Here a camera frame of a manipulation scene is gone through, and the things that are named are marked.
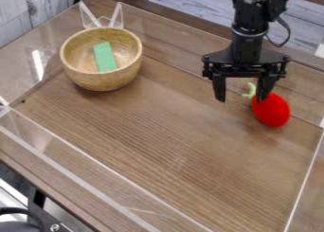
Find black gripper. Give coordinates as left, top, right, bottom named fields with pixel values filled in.
left=201, top=47, right=291, bottom=102

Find red felt strawberry toy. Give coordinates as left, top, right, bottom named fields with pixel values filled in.
left=243, top=82, right=291, bottom=128

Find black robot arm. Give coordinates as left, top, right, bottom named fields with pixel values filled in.
left=201, top=0, right=291, bottom=102

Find clear acrylic tray walls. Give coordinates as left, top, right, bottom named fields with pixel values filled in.
left=0, top=7, right=324, bottom=232

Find green rectangular block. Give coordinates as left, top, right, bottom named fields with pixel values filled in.
left=93, top=42, right=118, bottom=72

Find wooden bowl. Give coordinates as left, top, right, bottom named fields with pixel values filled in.
left=59, top=27, right=144, bottom=92

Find black table leg bracket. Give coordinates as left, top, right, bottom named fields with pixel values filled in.
left=29, top=189, right=74, bottom=232

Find black cable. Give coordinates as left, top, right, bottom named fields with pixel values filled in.
left=0, top=206, right=33, bottom=225

